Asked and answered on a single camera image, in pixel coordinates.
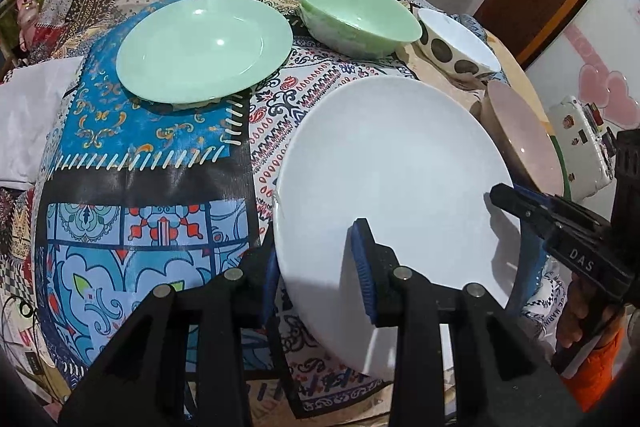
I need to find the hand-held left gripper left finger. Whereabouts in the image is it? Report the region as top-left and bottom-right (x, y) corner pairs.
(60, 227), (279, 427)

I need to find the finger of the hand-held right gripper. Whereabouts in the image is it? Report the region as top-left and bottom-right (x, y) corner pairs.
(490, 183), (557, 249)
(515, 187), (614, 234)

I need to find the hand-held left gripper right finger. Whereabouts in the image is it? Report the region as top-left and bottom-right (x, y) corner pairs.
(350, 218), (587, 427)

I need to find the pink bowl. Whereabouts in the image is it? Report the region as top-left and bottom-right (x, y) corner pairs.
(480, 79), (565, 198)

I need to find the white plate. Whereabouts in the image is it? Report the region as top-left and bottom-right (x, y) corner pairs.
(272, 76), (523, 380)

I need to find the white bowl with dark dots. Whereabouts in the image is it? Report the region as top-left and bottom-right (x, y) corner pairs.
(414, 8), (502, 80)

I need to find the green plate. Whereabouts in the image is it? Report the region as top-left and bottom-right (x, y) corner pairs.
(116, 0), (294, 104)

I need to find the green bowl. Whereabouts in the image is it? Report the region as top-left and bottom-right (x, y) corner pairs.
(296, 0), (422, 60)

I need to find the person's right forearm orange sleeve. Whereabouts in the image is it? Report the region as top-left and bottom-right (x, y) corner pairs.
(560, 314), (628, 413)

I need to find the person's right hand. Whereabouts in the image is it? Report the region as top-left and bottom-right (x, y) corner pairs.
(556, 277), (626, 352)

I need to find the white case with stickers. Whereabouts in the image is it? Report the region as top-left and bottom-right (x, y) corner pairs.
(547, 96), (618, 200)

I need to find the white cabinet with pink hearts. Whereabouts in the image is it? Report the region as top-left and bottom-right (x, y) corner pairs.
(525, 0), (640, 142)

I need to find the patchwork printed tablecloth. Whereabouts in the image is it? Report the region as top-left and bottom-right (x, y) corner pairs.
(0, 0), (566, 427)

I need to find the white cloth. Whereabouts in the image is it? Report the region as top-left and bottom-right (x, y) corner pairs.
(0, 57), (83, 188)

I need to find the pink rabbit toy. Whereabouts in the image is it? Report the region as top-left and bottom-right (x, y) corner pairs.
(15, 0), (42, 28)

